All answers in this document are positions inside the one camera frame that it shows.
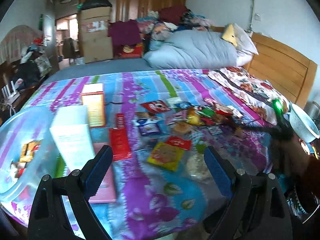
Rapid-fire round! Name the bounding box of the clear bag of puffed grains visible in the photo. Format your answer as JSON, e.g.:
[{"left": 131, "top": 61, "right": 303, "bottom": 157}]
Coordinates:
[{"left": 186, "top": 153, "right": 212, "bottom": 182}]

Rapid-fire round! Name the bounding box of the clear red pastry packet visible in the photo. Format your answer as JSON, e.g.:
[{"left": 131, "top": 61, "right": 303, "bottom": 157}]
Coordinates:
[{"left": 172, "top": 121, "right": 193, "bottom": 135}]

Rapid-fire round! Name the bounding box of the white plastic basket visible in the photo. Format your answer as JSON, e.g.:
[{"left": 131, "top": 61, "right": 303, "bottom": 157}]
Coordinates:
[{"left": 289, "top": 103, "right": 319, "bottom": 143}]

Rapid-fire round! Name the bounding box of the flat pink box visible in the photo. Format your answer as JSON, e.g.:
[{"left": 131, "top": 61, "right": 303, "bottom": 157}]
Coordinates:
[{"left": 88, "top": 142, "right": 118, "bottom": 204}]

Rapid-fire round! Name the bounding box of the floral red white quilt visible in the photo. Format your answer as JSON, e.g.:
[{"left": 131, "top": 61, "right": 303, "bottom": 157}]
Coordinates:
[{"left": 208, "top": 67, "right": 290, "bottom": 125}]

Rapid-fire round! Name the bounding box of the red flat snack box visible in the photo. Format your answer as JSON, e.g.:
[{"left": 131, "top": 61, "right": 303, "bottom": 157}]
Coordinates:
[{"left": 108, "top": 113, "right": 131, "bottom": 161}]

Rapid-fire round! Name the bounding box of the wooden headboard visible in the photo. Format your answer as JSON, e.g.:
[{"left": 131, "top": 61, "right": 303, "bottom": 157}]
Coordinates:
[{"left": 209, "top": 25, "right": 318, "bottom": 109}]

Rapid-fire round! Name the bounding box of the clear blue plastic bowl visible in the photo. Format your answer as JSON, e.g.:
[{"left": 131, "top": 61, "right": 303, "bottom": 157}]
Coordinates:
[{"left": 1, "top": 106, "right": 59, "bottom": 204}]

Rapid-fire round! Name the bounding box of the colourful floral bed sheet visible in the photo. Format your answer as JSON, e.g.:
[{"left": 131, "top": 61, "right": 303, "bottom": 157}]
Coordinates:
[{"left": 1, "top": 70, "right": 272, "bottom": 239}]

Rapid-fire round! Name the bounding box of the green snack packet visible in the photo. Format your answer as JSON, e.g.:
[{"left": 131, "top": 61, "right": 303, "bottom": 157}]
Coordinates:
[{"left": 197, "top": 107, "right": 216, "bottom": 118}]

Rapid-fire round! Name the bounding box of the yellow biscuit packet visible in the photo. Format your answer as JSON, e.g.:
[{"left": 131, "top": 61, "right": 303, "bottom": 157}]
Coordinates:
[{"left": 147, "top": 142, "right": 184, "bottom": 171}]

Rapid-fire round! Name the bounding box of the blue white snack packet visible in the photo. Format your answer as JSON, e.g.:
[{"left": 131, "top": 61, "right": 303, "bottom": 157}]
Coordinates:
[{"left": 132, "top": 118, "right": 162, "bottom": 137}]

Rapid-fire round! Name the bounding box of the orange white upright box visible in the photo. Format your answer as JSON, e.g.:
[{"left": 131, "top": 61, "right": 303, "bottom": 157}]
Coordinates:
[{"left": 81, "top": 83, "right": 106, "bottom": 127}]

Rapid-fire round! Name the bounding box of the white pillow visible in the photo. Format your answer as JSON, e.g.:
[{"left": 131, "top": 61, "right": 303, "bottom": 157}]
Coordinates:
[{"left": 233, "top": 23, "right": 259, "bottom": 67}]

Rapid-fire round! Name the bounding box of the red coffee sachet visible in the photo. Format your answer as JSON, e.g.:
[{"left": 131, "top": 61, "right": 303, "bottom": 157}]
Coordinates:
[{"left": 140, "top": 100, "right": 171, "bottom": 114}]

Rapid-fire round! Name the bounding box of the dark wooden desk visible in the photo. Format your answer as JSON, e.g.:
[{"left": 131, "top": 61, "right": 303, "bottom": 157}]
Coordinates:
[{"left": 1, "top": 61, "right": 49, "bottom": 125}]

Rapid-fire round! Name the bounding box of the yellow cushion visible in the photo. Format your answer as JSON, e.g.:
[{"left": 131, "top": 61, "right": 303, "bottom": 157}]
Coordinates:
[{"left": 221, "top": 24, "right": 238, "bottom": 48}]

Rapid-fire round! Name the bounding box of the light blue folded duvet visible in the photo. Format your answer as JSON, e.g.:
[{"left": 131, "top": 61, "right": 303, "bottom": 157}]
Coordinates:
[{"left": 143, "top": 30, "right": 237, "bottom": 69}]

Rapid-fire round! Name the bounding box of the stack of cardboard boxes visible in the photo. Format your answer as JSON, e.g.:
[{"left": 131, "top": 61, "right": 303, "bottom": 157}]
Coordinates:
[{"left": 79, "top": 7, "right": 113, "bottom": 63}]

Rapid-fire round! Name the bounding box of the red gift box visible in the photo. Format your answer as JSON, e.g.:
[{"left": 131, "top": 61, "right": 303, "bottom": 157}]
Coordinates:
[{"left": 117, "top": 43, "right": 144, "bottom": 59}]

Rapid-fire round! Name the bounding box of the purple garment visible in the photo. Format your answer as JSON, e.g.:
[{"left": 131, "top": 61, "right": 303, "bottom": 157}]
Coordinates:
[{"left": 108, "top": 20, "right": 142, "bottom": 46}]

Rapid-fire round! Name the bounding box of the black bag on boxes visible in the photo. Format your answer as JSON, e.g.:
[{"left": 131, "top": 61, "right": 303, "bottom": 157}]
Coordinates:
[{"left": 78, "top": 0, "right": 112, "bottom": 11}]

